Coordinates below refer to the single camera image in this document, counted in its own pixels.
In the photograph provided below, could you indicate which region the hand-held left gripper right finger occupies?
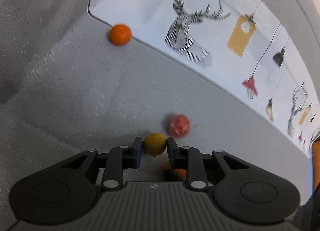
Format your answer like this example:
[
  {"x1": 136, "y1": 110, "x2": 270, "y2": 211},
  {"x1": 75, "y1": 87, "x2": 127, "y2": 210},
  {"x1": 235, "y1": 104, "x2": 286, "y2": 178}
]
[{"x1": 167, "y1": 137, "x2": 250, "y2": 192}]

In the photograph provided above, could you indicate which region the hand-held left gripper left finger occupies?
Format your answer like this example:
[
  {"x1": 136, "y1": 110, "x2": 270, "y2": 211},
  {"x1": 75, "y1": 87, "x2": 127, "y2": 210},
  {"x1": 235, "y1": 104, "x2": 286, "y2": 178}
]
[{"x1": 60, "y1": 136, "x2": 143, "y2": 191}]

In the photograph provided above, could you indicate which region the small yellow fruit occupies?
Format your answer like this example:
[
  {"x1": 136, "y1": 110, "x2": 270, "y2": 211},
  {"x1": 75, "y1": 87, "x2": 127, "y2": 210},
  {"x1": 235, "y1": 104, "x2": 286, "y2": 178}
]
[{"x1": 142, "y1": 133, "x2": 167, "y2": 157}]

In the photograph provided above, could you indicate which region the small orange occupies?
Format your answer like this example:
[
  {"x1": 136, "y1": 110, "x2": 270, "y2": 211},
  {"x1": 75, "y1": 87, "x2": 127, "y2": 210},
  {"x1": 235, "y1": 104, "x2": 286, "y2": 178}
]
[
  {"x1": 109, "y1": 24, "x2": 132, "y2": 46},
  {"x1": 164, "y1": 162, "x2": 187, "y2": 179}
]

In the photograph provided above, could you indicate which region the red lychee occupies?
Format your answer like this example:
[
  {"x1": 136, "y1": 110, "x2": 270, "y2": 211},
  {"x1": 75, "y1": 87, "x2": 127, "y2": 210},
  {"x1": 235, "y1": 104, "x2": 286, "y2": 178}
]
[{"x1": 164, "y1": 113, "x2": 192, "y2": 138}]

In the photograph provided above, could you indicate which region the deer printed white cloth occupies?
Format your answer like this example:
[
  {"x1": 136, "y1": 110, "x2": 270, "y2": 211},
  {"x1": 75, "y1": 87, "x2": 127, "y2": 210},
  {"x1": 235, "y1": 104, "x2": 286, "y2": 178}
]
[{"x1": 87, "y1": 0, "x2": 320, "y2": 158}]

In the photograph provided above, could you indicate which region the orange object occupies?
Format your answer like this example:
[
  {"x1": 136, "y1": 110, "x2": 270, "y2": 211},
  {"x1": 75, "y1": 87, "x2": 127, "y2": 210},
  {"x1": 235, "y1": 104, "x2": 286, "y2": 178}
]
[{"x1": 310, "y1": 140, "x2": 320, "y2": 196}]

